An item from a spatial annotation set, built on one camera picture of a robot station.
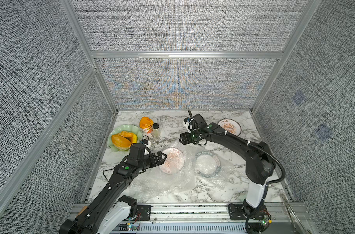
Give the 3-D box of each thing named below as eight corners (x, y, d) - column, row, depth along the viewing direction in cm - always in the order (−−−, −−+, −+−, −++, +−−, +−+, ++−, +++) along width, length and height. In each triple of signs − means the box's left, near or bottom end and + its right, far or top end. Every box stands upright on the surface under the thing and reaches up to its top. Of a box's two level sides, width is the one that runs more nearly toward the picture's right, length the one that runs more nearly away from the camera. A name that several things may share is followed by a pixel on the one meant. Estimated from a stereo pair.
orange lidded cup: (141, 134, 107) (138, 125, 98) (143, 126, 112) (140, 116, 103) (153, 134, 107) (151, 125, 98) (154, 126, 112) (152, 116, 103)
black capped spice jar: (154, 136, 106) (152, 128, 98) (154, 132, 109) (153, 123, 100) (159, 136, 106) (157, 128, 98) (159, 132, 109) (158, 123, 100)
